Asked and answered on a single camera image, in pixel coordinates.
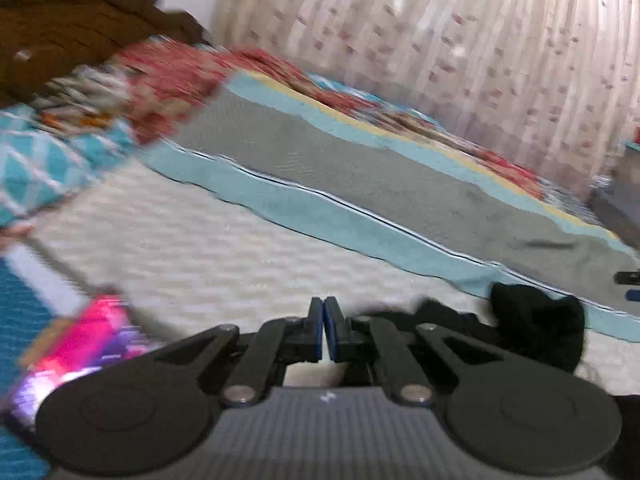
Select carved wooden headboard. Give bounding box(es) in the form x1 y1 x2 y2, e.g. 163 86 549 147
0 0 213 108

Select black pants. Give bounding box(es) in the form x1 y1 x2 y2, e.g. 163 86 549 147
350 282 587 373

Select smartphone with lit screen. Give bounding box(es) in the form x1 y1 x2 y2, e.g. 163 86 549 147
0 294 168 433

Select beige leaf print curtain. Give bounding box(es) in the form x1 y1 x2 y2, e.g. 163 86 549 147
210 0 640 196

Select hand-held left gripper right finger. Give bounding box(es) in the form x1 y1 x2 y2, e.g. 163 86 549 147
324 297 504 406

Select red floral blanket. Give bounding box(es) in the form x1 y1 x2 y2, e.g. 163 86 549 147
107 40 548 201

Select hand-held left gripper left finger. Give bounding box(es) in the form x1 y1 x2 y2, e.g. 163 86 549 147
154 297 324 407

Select teal patterned bed sheet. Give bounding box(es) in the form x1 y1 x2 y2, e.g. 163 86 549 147
0 72 640 480

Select teal white patterned pillow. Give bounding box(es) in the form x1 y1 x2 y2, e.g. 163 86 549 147
0 107 138 228

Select dark furniture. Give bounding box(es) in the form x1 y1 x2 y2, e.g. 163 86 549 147
587 137 640 248

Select multicolour floral cloth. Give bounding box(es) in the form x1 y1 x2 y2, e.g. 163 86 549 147
27 65 133 128

